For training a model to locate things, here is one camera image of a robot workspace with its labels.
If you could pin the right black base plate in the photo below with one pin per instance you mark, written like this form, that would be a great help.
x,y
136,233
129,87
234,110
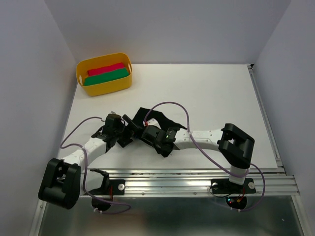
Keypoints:
x,y
224,186

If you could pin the aluminium rail frame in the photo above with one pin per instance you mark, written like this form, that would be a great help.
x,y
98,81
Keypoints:
x,y
171,196

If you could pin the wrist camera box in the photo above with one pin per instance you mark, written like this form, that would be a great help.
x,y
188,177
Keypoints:
x,y
150,134
113,125

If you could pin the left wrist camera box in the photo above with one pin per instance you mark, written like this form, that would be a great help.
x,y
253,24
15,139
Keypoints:
x,y
113,125

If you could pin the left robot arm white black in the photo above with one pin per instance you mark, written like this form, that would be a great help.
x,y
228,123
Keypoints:
x,y
64,179

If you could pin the red rolled t-shirt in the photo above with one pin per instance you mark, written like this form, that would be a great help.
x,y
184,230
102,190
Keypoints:
x,y
105,69

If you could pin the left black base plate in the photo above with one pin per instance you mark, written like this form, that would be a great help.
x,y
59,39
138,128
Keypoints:
x,y
102,186

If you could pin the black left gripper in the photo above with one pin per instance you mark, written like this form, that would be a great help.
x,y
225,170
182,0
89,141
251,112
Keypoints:
x,y
130,130

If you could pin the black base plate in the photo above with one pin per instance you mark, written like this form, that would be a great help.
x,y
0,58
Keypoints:
x,y
224,186
102,186

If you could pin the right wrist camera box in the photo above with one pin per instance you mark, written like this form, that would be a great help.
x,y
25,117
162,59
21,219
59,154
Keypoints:
x,y
150,134

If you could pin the black t-shirt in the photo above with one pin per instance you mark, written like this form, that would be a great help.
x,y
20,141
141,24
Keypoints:
x,y
164,123

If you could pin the yellow plastic basket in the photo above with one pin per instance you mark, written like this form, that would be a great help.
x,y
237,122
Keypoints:
x,y
108,87

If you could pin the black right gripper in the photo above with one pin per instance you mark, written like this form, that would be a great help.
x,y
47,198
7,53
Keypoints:
x,y
158,149

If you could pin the green rolled t-shirt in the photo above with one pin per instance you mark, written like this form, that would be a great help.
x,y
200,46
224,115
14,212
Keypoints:
x,y
106,77

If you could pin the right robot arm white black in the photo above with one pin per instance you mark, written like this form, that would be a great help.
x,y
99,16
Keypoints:
x,y
232,142

